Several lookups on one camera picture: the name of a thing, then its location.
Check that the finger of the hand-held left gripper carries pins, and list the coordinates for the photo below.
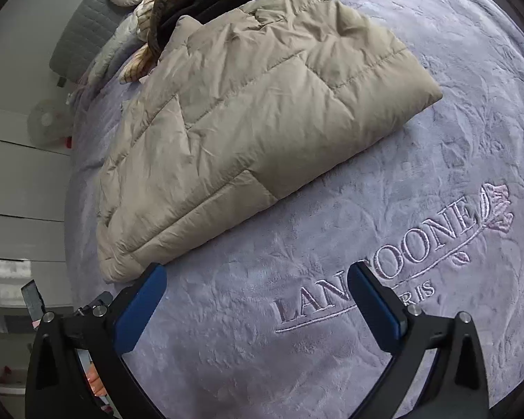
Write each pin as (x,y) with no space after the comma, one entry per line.
(32,300)

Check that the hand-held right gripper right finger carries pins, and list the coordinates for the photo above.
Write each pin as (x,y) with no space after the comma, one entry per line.
(375,310)

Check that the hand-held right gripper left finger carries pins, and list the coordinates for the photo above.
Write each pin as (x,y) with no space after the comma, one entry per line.
(139,310)

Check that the beige puffer jacket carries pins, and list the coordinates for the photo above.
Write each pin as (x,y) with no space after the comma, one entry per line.
(244,131)

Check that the person's left hand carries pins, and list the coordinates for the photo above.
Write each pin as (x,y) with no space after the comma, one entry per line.
(95,385)

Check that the white wardrobe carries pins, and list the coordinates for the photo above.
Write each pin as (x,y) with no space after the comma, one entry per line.
(22,209)

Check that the lavender embossed blanket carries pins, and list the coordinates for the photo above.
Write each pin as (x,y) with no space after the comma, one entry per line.
(419,227)

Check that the white standing fan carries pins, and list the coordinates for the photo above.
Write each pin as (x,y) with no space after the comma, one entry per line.
(48,122)

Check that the grey quilted bed headboard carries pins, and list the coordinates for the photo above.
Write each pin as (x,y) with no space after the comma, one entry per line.
(85,30)

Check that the cream striped garment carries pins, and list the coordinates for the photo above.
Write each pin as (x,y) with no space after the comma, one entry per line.
(155,26)

